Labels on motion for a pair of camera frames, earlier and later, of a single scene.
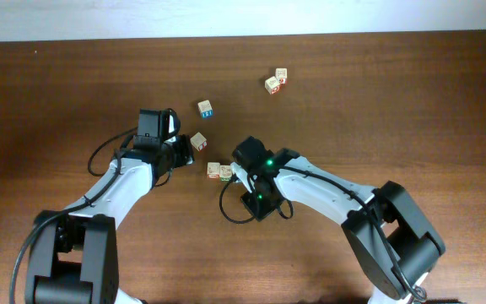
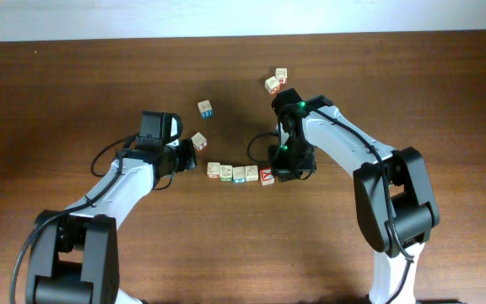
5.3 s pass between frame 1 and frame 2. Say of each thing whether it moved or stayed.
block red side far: stayed
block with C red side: stayed
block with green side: stayed
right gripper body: moved
